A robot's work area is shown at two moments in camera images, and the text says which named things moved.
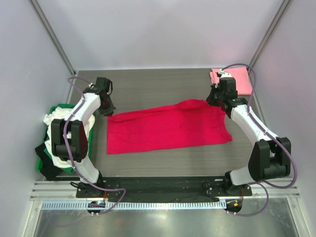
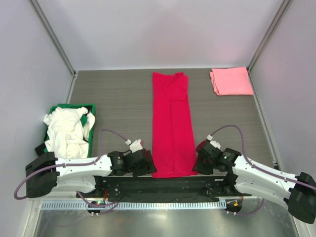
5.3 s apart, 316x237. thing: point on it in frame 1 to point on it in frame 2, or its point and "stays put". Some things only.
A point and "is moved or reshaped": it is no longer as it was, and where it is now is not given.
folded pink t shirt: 243,85 stays put
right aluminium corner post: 285,4 stays put
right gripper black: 212,98 to 205,158
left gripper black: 107,108 to 144,163
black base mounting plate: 161,188 stays put
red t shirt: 191,122 is moved or reshaped
